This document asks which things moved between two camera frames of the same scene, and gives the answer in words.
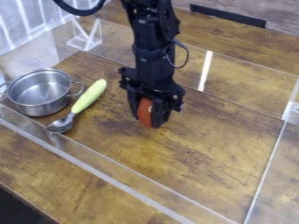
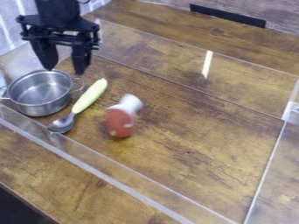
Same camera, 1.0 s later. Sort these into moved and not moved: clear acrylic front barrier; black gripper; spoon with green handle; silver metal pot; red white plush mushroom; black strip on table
Moved: black gripper; red white plush mushroom
Not moved: clear acrylic front barrier; silver metal pot; black strip on table; spoon with green handle
